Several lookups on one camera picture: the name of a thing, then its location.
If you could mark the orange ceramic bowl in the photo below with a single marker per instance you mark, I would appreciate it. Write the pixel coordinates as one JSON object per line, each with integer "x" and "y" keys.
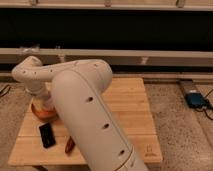
{"x": 43, "y": 114}

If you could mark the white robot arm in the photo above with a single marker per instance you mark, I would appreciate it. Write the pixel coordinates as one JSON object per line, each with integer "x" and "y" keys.
{"x": 76, "y": 93}

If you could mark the grey metal rail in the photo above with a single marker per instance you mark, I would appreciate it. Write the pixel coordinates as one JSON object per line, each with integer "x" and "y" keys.
{"x": 116, "y": 57}

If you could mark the blue electronic box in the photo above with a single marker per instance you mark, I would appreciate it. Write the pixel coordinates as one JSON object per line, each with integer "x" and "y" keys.
{"x": 195, "y": 100}

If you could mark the black rectangular block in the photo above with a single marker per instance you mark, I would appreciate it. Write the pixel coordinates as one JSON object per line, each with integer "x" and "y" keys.
{"x": 47, "y": 135}

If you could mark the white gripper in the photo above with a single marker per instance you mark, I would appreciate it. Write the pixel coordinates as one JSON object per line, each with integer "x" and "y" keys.
{"x": 43, "y": 102}

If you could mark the dark red chili pepper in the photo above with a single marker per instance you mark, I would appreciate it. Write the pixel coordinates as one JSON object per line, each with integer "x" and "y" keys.
{"x": 69, "y": 145}

